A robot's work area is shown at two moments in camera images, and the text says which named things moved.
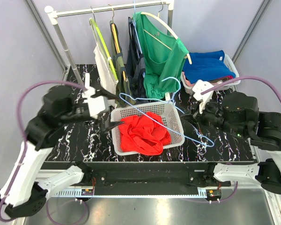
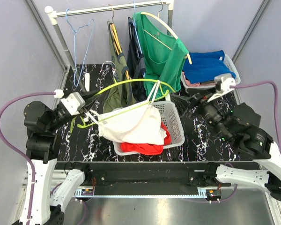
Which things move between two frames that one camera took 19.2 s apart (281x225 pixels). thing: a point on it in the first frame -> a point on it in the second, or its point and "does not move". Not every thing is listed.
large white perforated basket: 168,114 does not move
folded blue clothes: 206,66 does not move
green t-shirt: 163,54 does not move
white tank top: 108,78 -> 140,124
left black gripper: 102,92 -> 88,96
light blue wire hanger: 202,134 -> 75,31
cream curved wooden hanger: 188,56 does not move
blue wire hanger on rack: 144,73 does not move
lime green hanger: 102,44 -> 81,122
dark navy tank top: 136,65 does not move
